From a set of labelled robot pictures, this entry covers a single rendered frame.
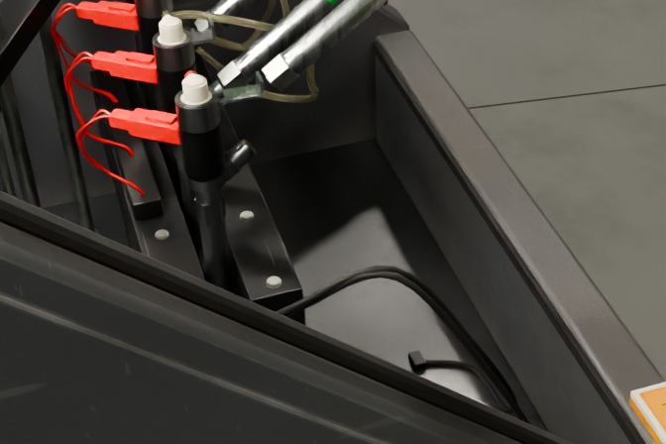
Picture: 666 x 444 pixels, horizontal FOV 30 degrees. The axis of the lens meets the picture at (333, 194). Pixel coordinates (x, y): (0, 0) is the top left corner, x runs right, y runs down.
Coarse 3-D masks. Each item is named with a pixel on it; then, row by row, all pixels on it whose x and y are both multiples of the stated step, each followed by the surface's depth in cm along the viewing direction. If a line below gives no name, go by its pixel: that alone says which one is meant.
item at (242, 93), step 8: (232, 88) 81; (240, 88) 81; (248, 88) 81; (256, 88) 81; (224, 96) 81; (232, 96) 81; (240, 96) 81; (248, 96) 81; (256, 96) 81; (264, 96) 81; (224, 104) 80
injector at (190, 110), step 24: (216, 96) 80; (192, 120) 80; (216, 120) 80; (192, 144) 81; (216, 144) 81; (240, 144) 83; (192, 168) 82; (216, 168) 82; (240, 168) 84; (216, 192) 84; (216, 216) 85; (216, 240) 86; (216, 264) 88
